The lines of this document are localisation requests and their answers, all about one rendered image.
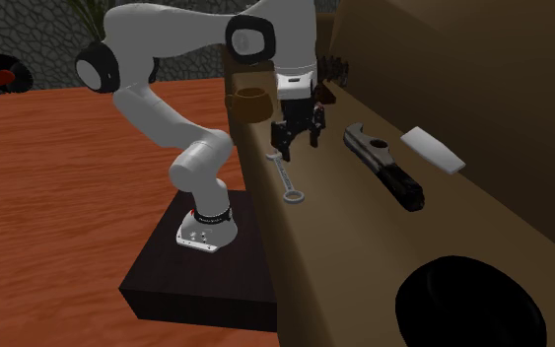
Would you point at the green potted plant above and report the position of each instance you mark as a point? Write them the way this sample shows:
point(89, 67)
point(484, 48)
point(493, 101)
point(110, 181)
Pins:
point(89, 19)

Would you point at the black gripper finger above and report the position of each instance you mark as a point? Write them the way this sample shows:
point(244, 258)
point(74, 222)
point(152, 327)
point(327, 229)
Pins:
point(316, 127)
point(282, 139)

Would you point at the brown mug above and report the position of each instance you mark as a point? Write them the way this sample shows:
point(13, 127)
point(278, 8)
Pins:
point(250, 104)

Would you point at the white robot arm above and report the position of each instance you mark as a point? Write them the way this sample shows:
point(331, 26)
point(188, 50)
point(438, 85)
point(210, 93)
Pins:
point(161, 120)

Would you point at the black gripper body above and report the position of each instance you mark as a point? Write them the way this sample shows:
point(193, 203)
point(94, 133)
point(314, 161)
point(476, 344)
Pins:
point(297, 114)

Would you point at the black bowl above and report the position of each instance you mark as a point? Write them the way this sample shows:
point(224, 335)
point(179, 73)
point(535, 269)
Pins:
point(469, 307)

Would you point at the dark robot stand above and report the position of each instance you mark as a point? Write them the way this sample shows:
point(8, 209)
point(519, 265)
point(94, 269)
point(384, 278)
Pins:
point(200, 274)

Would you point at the white flat block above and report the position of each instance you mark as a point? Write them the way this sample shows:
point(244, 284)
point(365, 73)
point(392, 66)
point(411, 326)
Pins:
point(431, 149)

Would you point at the silver combination wrench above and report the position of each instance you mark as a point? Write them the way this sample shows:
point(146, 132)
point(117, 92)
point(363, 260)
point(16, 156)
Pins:
point(286, 179)

